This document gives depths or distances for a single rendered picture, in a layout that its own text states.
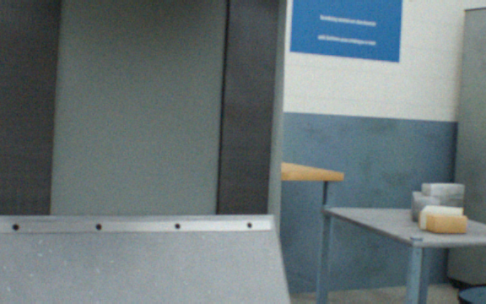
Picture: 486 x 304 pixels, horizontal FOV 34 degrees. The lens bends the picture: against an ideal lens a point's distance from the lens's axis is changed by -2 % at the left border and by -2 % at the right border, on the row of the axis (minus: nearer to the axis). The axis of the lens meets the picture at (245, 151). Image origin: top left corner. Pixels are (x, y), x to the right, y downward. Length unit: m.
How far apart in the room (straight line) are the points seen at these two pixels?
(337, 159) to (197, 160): 4.63
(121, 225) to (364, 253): 4.91
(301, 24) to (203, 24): 4.48
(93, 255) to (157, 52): 0.21
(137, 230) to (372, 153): 4.84
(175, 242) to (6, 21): 0.28
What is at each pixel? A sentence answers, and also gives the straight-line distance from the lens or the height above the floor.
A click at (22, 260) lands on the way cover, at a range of 0.79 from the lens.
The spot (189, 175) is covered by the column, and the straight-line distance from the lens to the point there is 0.85.
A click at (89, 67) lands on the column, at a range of 0.81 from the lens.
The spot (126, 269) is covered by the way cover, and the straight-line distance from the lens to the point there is 0.81.
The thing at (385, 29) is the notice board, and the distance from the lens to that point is 5.68.
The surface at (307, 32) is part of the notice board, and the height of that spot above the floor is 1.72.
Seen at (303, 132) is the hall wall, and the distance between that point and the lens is 5.32.
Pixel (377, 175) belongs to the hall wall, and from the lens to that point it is 5.66.
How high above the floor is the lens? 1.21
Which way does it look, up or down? 3 degrees down
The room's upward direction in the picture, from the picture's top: 3 degrees clockwise
